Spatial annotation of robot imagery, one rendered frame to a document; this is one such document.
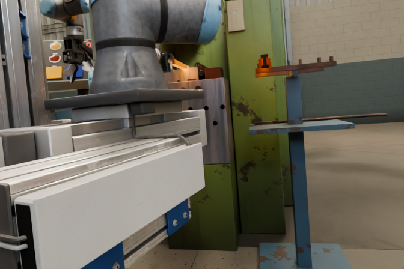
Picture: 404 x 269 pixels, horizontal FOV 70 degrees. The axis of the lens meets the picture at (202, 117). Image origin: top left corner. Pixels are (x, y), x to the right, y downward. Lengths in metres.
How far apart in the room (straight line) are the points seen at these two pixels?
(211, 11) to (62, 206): 0.48
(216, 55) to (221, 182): 0.92
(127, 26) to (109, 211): 0.36
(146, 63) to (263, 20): 1.25
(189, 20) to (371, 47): 7.52
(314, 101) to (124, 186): 7.40
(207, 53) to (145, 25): 1.52
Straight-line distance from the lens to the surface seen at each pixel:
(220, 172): 1.54
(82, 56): 1.43
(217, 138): 1.51
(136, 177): 0.32
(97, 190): 0.28
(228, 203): 1.58
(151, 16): 0.58
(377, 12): 8.21
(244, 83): 1.68
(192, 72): 1.59
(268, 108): 1.68
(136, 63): 0.54
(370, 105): 7.94
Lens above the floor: 0.79
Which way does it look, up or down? 3 degrees down
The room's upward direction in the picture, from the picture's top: 5 degrees counter-clockwise
